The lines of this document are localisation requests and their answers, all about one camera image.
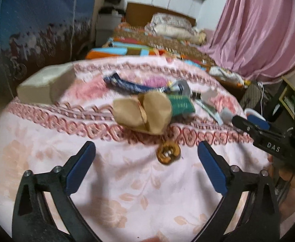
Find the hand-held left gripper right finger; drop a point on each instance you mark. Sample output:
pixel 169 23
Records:
pixel 213 169

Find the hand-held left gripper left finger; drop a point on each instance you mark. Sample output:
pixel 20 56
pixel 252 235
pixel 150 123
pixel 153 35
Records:
pixel 80 166

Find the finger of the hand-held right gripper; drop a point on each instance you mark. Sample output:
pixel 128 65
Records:
pixel 245 127
pixel 259 122

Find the green snack packet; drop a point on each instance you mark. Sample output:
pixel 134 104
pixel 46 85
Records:
pixel 181 105

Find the silver round tape roll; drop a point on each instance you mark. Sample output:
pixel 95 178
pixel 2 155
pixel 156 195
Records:
pixel 179 87

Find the tan cloth pouch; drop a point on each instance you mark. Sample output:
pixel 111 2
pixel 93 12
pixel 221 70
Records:
pixel 142 113

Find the person's right forearm pink sleeve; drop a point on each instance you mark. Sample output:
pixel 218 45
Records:
pixel 293 211

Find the person's right hand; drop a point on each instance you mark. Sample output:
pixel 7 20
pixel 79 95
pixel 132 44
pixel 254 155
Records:
pixel 288 181

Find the mesh chair back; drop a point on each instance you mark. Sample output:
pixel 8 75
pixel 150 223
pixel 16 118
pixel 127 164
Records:
pixel 252 94

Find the wooden desk shelf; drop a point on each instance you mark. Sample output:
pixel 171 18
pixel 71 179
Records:
pixel 291 88

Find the pink floral blanket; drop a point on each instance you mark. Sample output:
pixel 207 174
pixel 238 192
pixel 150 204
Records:
pixel 127 186

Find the white crumpled cloth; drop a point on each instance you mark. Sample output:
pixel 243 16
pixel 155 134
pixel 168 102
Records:
pixel 225 74

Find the beige foam block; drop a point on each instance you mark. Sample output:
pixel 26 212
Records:
pixel 44 85

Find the pink curtain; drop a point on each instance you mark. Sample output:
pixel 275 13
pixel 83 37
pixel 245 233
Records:
pixel 258 27

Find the bed with colourful blanket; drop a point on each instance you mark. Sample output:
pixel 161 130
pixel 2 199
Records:
pixel 150 45

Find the floral pillow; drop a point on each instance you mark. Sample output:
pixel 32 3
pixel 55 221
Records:
pixel 170 25

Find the white nightstand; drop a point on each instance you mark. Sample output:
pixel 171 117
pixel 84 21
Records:
pixel 107 29

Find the blue fabric wardrobe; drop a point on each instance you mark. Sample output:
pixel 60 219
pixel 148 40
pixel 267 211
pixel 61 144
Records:
pixel 36 20

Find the wooden headboard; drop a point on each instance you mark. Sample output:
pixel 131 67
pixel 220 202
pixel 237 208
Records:
pixel 140 11

